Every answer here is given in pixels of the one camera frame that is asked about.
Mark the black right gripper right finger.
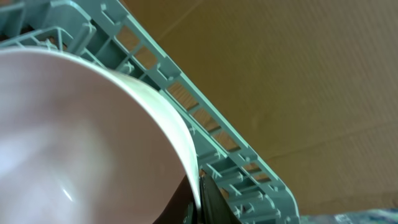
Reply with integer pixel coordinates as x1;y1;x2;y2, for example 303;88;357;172
200;175;241;224

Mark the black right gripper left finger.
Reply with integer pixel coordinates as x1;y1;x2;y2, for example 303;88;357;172
153;176;197;224

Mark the grey dishwasher rack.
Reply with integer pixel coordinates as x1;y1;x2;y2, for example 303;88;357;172
1;1;300;224

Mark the pink bowl with food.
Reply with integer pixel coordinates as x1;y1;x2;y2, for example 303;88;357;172
1;47;201;223

